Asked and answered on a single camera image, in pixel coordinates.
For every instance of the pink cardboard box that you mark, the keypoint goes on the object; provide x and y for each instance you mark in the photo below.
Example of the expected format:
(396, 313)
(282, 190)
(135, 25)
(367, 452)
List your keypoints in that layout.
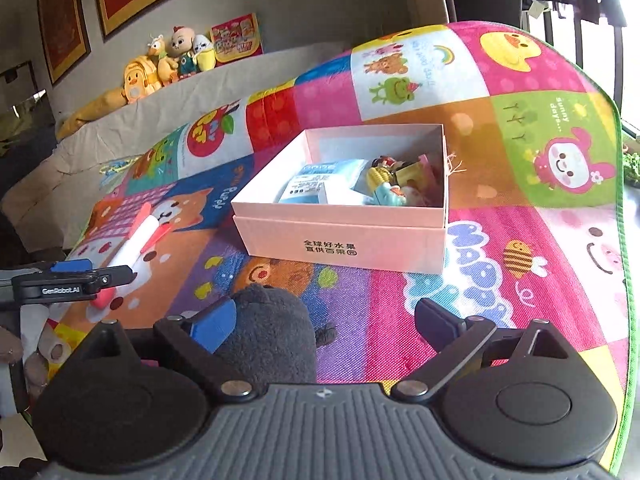
(340, 240)

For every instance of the small yellow duck plush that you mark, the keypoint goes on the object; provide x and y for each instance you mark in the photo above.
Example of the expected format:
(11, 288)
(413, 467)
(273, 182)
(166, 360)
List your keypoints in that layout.
(160, 60)

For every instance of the long yellow plush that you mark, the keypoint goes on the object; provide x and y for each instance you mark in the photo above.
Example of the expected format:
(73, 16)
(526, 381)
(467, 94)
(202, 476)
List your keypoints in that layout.
(90, 112)

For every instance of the frayed straw bundle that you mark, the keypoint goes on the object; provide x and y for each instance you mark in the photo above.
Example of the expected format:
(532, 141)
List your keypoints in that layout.
(454, 165)

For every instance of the person's left hand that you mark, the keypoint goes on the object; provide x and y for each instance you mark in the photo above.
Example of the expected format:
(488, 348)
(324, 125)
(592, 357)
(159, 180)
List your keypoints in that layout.
(52, 350)

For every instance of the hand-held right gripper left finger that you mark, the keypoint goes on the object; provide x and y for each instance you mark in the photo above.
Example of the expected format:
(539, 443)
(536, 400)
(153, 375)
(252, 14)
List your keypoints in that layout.
(215, 325)

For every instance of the colourful cartoon play mat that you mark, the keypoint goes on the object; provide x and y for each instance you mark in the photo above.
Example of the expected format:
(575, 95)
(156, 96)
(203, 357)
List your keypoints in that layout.
(500, 335)

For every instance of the blue white wipes packet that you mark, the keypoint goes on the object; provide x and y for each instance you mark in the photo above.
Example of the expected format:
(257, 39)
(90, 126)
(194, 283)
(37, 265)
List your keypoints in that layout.
(320, 180)

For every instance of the white yellow banana plush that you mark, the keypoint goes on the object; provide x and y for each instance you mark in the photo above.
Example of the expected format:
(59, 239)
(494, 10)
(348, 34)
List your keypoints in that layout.
(204, 52)

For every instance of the yellow corn toy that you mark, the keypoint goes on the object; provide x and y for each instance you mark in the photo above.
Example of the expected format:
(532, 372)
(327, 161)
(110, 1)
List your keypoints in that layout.
(380, 178)

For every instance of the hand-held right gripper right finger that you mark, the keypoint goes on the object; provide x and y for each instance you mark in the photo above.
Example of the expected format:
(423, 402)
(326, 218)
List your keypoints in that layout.
(435, 319)

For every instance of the yellow duck plush backpack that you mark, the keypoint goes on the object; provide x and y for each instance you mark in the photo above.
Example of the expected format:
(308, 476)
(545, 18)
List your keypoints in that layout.
(140, 82)

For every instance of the dark grey plush toy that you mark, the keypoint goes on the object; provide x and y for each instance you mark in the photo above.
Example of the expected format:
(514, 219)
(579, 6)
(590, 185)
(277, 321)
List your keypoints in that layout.
(275, 330)

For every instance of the white toy with red fins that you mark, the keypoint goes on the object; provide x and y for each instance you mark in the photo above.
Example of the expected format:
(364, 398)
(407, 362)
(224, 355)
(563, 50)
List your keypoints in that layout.
(135, 240)

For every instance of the green potted plant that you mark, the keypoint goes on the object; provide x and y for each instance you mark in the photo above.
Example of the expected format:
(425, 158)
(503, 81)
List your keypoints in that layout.
(631, 167)

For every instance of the big-headed doll plush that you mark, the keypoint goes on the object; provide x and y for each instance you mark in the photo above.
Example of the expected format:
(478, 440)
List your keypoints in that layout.
(181, 50)

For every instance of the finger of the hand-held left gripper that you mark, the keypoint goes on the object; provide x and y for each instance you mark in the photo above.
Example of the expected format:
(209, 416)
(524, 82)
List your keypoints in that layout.
(115, 276)
(72, 265)

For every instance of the red toy package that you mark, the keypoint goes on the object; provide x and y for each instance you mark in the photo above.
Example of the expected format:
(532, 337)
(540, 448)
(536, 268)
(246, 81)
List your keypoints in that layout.
(236, 37)

